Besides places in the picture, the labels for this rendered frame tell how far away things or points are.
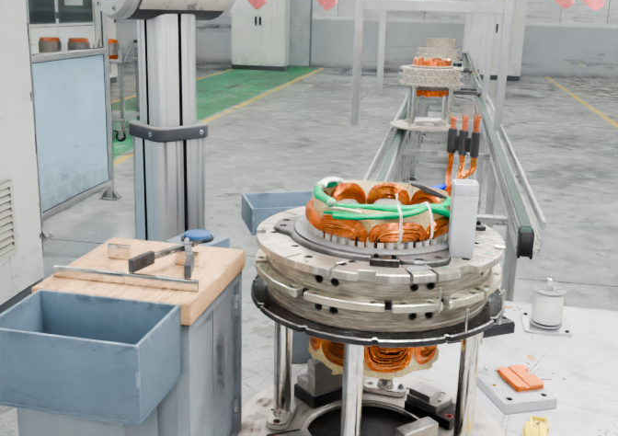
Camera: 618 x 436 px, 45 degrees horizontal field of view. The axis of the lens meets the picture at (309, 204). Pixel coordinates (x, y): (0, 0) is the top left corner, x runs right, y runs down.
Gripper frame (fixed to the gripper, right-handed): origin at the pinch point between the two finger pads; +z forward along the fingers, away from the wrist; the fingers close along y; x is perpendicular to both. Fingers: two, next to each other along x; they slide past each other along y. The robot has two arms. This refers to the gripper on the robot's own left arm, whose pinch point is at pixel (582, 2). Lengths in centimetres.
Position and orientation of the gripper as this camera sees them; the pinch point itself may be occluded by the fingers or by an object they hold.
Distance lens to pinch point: 108.3
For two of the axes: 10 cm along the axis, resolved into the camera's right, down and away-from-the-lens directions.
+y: 7.2, -1.4, 6.7
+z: 3.4, 9.3, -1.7
